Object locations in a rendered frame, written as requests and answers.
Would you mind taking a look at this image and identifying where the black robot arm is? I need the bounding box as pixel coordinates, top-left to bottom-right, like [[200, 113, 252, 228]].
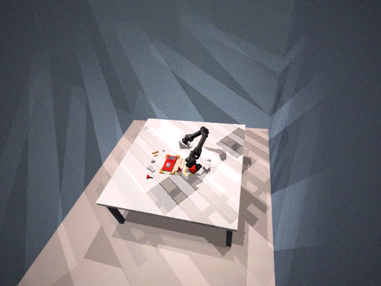
[[182, 126, 209, 168]]

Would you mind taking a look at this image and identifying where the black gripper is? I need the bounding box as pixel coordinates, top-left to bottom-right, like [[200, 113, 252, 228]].
[[185, 156, 202, 171]]

